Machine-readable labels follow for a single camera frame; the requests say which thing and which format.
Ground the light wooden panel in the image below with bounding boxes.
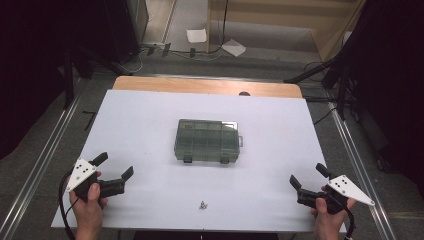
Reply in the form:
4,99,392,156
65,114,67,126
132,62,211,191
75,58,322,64
206,0,368,63

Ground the person's right hand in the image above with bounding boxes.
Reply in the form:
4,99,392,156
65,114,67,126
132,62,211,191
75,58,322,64
310,185,357,235

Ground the person's left hand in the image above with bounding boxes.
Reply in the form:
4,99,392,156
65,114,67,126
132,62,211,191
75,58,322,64
68,171,109,234

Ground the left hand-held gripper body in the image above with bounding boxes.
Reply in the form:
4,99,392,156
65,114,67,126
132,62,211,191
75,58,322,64
65,158,126,203

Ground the grey clear compartment storage box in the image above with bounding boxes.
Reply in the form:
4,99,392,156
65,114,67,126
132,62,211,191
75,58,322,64
173,118,244,165

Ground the metal floor rail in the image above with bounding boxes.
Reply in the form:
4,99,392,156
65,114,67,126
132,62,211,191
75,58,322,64
0,96,83,240
328,101,398,240

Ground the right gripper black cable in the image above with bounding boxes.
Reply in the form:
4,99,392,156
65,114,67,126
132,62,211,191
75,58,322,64
343,206,356,240

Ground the dark cabinet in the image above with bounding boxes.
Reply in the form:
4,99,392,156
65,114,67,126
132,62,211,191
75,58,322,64
99,0,150,64

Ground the hanging black cable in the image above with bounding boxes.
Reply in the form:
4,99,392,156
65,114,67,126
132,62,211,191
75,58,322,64
166,0,231,56

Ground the dark curtain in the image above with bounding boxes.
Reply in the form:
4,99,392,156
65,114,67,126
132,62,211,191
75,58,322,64
0,0,111,161
346,0,424,198

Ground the creased white paper sheet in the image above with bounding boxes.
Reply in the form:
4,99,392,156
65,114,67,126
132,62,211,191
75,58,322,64
221,38,247,58

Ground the black metal stand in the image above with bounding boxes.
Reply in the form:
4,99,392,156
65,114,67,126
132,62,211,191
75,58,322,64
283,56,353,121

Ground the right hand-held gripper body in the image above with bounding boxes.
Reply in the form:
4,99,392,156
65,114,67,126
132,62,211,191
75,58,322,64
296,174,376,215

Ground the square white paper sheet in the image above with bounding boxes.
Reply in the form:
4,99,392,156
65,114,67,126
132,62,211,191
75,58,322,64
185,28,208,44

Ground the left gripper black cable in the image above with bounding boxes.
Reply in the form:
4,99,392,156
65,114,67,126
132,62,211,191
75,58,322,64
58,169,81,240

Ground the white table mat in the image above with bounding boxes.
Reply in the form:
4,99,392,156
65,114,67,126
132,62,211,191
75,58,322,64
50,89,348,234

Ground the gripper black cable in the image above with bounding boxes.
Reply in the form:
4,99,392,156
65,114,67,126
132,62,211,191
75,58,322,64
343,206,356,240
58,169,81,240

